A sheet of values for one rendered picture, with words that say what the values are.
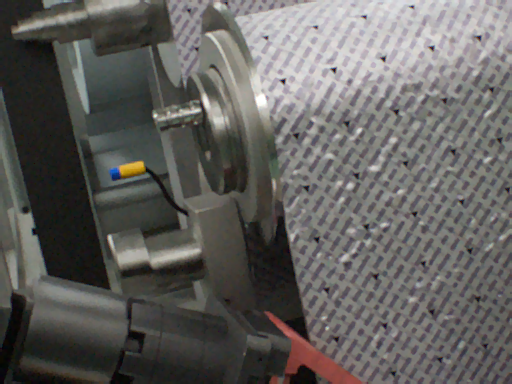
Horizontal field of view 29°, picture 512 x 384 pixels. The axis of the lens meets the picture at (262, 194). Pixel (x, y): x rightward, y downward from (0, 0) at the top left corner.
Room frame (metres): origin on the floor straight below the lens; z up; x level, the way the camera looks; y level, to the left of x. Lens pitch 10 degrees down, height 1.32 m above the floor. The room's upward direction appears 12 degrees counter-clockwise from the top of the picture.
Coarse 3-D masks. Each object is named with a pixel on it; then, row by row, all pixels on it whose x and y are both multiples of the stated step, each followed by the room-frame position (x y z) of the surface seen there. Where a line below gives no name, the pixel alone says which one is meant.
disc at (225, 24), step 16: (208, 16) 0.60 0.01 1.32; (224, 16) 0.56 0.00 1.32; (208, 32) 0.61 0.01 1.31; (224, 32) 0.57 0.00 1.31; (240, 32) 0.55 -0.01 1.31; (240, 48) 0.54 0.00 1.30; (240, 64) 0.55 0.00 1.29; (256, 80) 0.53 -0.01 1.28; (256, 96) 0.53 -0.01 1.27; (256, 112) 0.53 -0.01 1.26; (272, 128) 0.52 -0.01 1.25; (272, 144) 0.52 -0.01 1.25; (272, 160) 0.52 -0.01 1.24; (272, 176) 0.53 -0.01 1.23; (272, 192) 0.53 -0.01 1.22; (272, 208) 0.54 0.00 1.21; (256, 224) 0.59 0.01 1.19; (272, 224) 0.55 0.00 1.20; (256, 240) 0.60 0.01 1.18; (272, 240) 0.56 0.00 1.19
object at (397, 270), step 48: (336, 192) 0.54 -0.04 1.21; (384, 192) 0.55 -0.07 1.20; (432, 192) 0.55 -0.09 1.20; (480, 192) 0.56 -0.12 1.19; (288, 240) 0.54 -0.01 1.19; (336, 240) 0.54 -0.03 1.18; (384, 240) 0.55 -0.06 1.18; (432, 240) 0.55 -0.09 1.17; (480, 240) 0.56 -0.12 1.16; (336, 288) 0.54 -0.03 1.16; (384, 288) 0.54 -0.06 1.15; (432, 288) 0.55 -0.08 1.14; (480, 288) 0.56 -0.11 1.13; (336, 336) 0.54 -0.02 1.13; (384, 336) 0.54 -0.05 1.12; (432, 336) 0.55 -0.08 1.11; (480, 336) 0.56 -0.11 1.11
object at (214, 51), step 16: (208, 48) 0.59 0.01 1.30; (224, 48) 0.56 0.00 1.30; (208, 64) 0.60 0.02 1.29; (224, 64) 0.56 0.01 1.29; (224, 80) 0.57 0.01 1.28; (240, 80) 0.55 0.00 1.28; (240, 96) 0.54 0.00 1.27; (240, 112) 0.54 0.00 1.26; (240, 128) 0.55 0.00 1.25; (256, 128) 0.54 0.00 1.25; (256, 144) 0.54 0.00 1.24; (256, 160) 0.54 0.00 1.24; (256, 176) 0.54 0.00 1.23; (240, 192) 0.59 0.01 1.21; (256, 192) 0.55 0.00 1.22; (240, 208) 0.60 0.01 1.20; (256, 208) 0.56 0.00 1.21
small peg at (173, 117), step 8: (184, 104) 0.57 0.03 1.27; (192, 104) 0.57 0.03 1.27; (200, 104) 0.57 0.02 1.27; (152, 112) 0.57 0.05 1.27; (160, 112) 0.57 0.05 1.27; (168, 112) 0.57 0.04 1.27; (176, 112) 0.57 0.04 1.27; (184, 112) 0.57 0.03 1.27; (192, 112) 0.57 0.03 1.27; (200, 112) 0.57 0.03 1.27; (160, 120) 0.56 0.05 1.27; (168, 120) 0.57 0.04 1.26; (176, 120) 0.57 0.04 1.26; (184, 120) 0.57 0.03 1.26; (192, 120) 0.57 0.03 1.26; (200, 120) 0.57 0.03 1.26; (160, 128) 0.56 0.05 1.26; (168, 128) 0.57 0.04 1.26; (176, 128) 0.57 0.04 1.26
